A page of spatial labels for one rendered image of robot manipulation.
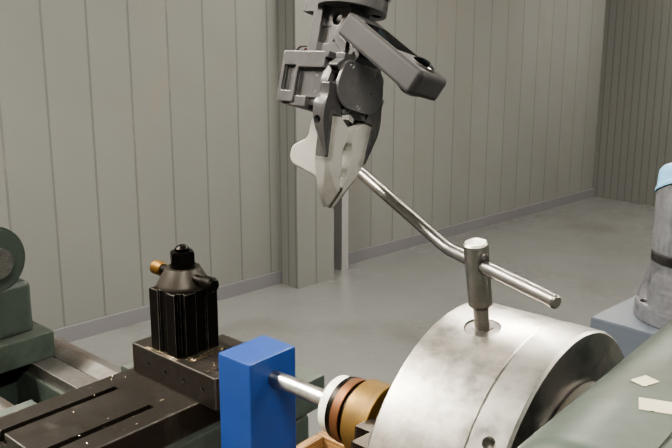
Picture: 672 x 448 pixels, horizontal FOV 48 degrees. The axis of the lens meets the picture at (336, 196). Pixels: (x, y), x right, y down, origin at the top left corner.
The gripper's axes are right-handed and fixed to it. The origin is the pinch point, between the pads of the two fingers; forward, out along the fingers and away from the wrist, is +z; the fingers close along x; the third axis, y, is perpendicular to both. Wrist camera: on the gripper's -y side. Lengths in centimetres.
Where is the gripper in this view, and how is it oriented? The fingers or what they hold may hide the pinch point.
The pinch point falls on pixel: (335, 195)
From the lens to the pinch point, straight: 75.6
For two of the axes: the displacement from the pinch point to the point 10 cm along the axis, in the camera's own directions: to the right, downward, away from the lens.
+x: -6.3, -1.1, -7.7
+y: -7.6, -1.3, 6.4
